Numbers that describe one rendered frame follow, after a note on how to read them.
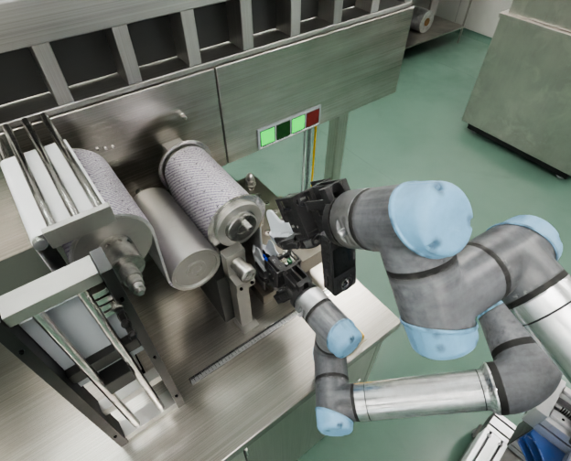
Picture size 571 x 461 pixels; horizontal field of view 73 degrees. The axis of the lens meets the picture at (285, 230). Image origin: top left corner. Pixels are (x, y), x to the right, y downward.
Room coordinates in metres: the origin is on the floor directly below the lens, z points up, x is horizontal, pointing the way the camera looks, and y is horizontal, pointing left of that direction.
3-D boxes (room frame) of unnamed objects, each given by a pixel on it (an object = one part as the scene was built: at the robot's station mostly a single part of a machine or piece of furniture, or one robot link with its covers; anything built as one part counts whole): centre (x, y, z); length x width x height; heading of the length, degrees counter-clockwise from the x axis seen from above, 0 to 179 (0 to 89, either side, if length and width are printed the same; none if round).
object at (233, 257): (0.54, 0.11, 1.05); 0.06 x 0.05 x 0.31; 37
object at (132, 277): (0.38, 0.26, 1.33); 0.06 x 0.03 x 0.03; 37
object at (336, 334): (0.42, -0.11, 1.11); 0.11 x 0.08 x 0.09; 37
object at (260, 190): (0.84, 0.06, 1.00); 0.40 x 0.16 x 0.06; 37
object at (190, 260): (0.63, 0.27, 1.17); 0.26 x 0.12 x 0.12; 37
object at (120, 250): (0.43, 0.29, 1.33); 0.06 x 0.06 x 0.06; 37
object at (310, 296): (0.48, -0.06, 1.11); 0.08 x 0.05 x 0.08; 127
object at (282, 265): (0.54, -0.01, 1.12); 0.12 x 0.08 x 0.09; 37
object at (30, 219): (0.53, 0.47, 1.17); 0.34 x 0.05 x 0.54; 37
